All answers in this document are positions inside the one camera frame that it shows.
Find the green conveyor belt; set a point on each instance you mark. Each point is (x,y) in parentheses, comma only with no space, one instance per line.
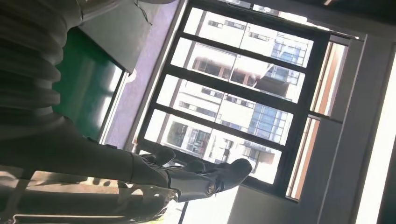
(83,92)

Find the black framed window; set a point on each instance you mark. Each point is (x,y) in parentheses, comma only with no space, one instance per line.
(235,89)

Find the aluminium conveyor frame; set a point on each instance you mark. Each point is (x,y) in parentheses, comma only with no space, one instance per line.
(113,108)

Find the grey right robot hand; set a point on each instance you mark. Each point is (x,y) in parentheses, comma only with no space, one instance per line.
(77,160)

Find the white roller end cap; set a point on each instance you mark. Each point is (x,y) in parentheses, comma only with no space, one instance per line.
(132,76)

